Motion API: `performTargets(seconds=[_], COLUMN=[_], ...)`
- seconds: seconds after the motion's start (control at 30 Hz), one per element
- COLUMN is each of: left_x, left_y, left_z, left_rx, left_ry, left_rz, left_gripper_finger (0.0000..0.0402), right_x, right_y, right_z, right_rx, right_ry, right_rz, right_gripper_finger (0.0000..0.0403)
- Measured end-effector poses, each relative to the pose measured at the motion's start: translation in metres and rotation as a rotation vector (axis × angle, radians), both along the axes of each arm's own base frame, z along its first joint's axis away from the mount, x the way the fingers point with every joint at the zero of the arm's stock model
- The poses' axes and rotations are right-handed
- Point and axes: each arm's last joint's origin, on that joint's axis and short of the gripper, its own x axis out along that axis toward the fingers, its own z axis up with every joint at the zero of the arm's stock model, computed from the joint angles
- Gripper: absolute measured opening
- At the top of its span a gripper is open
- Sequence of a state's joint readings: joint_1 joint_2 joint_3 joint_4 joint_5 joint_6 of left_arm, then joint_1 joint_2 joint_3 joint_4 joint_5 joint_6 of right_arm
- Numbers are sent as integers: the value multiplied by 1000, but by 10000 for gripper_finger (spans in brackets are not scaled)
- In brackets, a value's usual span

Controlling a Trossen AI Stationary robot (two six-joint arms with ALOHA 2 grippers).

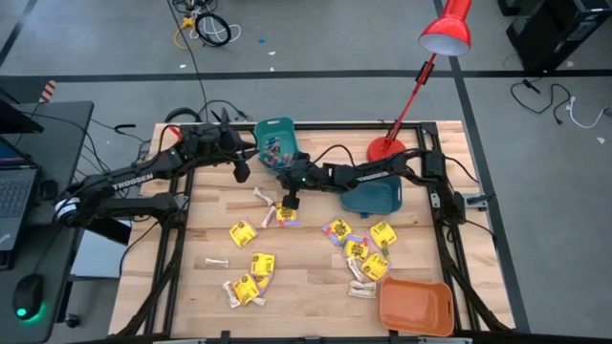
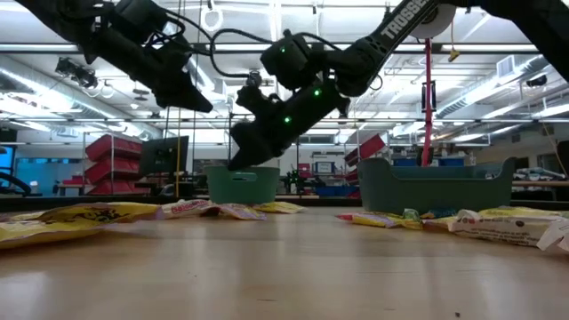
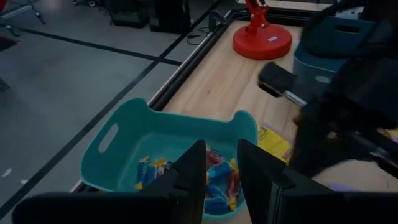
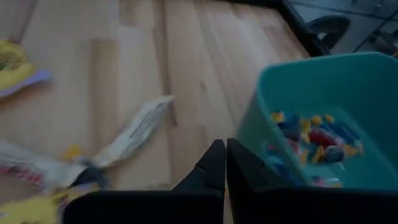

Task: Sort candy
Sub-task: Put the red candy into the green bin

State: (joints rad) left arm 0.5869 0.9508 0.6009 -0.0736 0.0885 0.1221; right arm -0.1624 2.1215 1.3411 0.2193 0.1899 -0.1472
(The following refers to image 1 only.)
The small white wrapped candy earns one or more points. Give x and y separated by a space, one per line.
258 301

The dark teal plastic bin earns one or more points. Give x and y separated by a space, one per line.
378 200

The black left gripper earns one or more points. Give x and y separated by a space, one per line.
210 141

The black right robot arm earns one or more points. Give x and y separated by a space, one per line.
373 177

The dark flat monitor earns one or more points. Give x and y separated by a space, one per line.
14 122

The orange black striped ramp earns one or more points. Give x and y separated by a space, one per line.
48 91

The grey laptop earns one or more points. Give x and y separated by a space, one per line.
14 200

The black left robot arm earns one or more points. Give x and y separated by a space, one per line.
134 180

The green wrapped hard candy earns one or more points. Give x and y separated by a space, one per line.
385 248

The white candy bar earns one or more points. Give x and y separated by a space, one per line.
355 269
230 294
362 285
362 293
268 217
263 196
216 262

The small black desk device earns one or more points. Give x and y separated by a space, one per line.
48 190

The black computer tower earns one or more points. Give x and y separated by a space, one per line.
550 33

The red desk lamp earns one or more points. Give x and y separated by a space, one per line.
382 145

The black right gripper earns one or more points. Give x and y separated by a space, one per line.
303 178

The orange plastic bin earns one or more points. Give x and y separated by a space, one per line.
416 306

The black computer mouse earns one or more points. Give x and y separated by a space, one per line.
28 294

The black side desk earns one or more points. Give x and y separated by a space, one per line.
62 119

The light teal plastic bin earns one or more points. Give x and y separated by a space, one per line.
275 129

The black desk caster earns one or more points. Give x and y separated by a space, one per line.
72 321

